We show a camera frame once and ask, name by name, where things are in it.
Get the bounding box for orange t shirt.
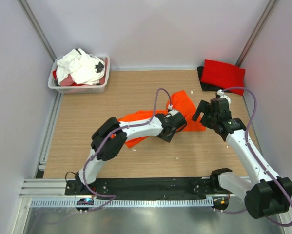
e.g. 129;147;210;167
110;89;207;149

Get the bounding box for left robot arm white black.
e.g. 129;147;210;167
75;109;187;195

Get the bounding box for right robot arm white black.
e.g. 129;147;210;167
192;97;292;219

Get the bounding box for folded black t shirt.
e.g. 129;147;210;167
196;66;227;92

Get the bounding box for folded red t shirt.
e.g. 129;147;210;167
197;59;246;91

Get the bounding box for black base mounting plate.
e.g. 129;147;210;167
64;176;239;201

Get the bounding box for white plastic basket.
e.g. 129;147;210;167
48;55;111;94

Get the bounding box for crumpled white t shirt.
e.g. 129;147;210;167
56;48;105;86

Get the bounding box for pink garment in basket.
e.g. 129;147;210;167
59;75;75;86

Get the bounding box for red garment in basket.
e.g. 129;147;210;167
52;70;58;83

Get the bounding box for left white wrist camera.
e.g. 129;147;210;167
167;104;179;116

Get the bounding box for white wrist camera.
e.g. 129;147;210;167
167;104;179;116
216;89;231;104

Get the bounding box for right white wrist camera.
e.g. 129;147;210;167
216;89;231;104

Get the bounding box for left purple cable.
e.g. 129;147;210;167
77;87;175;212

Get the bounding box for slotted grey cable duct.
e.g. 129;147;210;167
30;197;213;209

